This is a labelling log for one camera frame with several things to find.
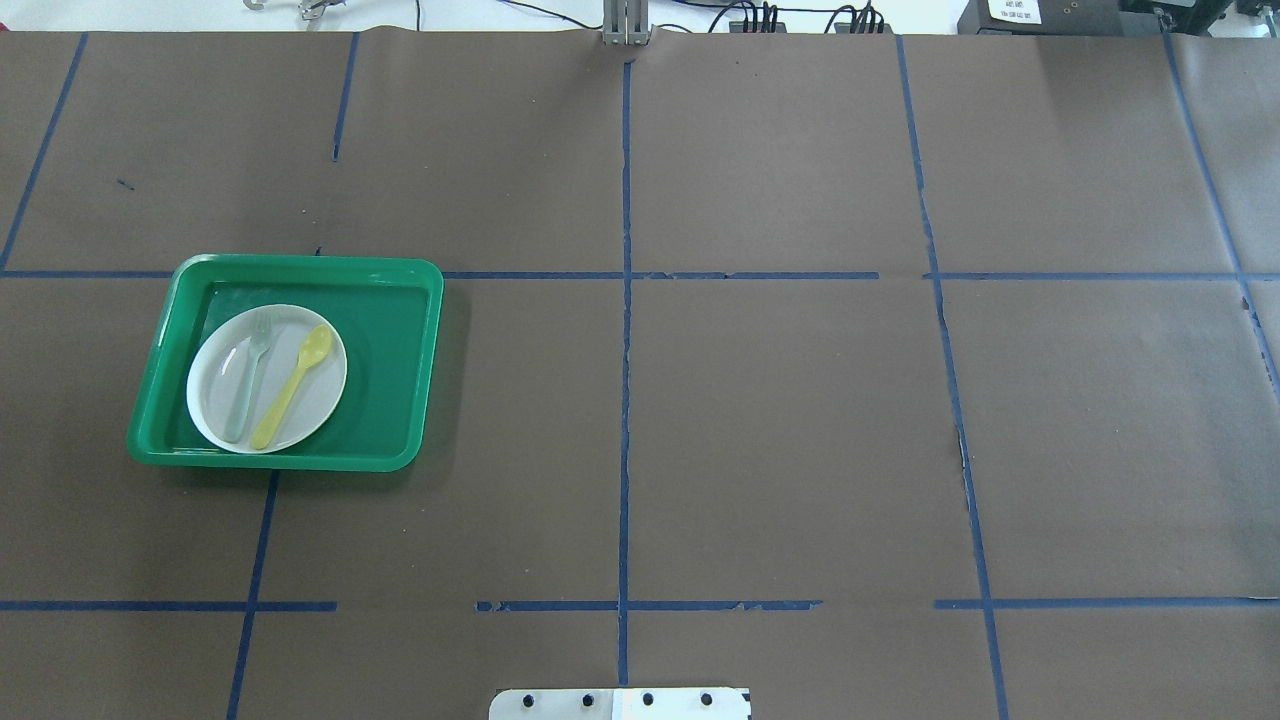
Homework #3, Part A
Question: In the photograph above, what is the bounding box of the yellow plastic spoon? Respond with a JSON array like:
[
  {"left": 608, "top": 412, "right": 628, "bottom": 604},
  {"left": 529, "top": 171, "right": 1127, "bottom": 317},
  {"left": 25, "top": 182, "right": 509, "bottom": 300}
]
[{"left": 250, "top": 323, "right": 334, "bottom": 451}]

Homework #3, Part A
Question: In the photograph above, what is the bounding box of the black power strip left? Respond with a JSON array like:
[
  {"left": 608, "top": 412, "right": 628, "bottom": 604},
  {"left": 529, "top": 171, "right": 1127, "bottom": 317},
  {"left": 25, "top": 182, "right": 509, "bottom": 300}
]
[{"left": 712, "top": 1, "right": 785, "bottom": 35}]

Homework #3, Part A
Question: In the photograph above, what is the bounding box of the black power strip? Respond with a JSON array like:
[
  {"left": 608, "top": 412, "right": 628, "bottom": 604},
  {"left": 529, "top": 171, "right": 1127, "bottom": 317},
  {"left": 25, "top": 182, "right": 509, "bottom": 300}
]
[
  {"left": 712, "top": 1, "right": 785, "bottom": 35},
  {"left": 824, "top": 1, "right": 891, "bottom": 35}
]

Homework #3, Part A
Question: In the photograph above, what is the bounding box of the silver metal mounting plate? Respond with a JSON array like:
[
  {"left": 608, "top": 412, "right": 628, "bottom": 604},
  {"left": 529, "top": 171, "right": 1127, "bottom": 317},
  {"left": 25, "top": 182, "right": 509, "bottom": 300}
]
[{"left": 488, "top": 687, "right": 753, "bottom": 719}]

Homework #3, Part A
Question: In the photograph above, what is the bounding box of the green plastic tray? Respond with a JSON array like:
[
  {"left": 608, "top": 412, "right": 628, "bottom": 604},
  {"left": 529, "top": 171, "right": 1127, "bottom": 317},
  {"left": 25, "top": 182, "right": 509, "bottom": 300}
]
[{"left": 127, "top": 254, "right": 445, "bottom": 471}]

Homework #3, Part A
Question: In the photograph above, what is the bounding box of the white round plate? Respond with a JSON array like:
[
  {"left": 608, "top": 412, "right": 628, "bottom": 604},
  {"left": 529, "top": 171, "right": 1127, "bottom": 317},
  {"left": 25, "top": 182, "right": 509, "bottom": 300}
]
[{"left": 186, "top": 304, "right": 348, "bottom": 455}]

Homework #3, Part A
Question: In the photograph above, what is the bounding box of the black power strip right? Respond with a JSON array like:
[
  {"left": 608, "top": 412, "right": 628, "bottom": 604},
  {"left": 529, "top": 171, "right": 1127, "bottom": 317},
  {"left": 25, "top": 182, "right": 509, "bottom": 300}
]
[{"left": 824, "top": 1, "right": 891, "bottom": 35}]

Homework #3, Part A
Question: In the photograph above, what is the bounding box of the black box with label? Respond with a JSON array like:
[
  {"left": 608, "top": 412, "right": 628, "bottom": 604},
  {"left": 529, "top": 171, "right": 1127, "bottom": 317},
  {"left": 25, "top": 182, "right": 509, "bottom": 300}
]
[{"left": 956, "top": 1, "right": 1123, "bottom": 37}]

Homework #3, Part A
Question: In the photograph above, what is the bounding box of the grey aluminium post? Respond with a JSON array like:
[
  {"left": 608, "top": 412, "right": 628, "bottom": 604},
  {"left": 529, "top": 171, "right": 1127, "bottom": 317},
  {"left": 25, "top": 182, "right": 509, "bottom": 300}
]
[{"left": 602, "top": 0, "right": 653, "bottom": 46}]

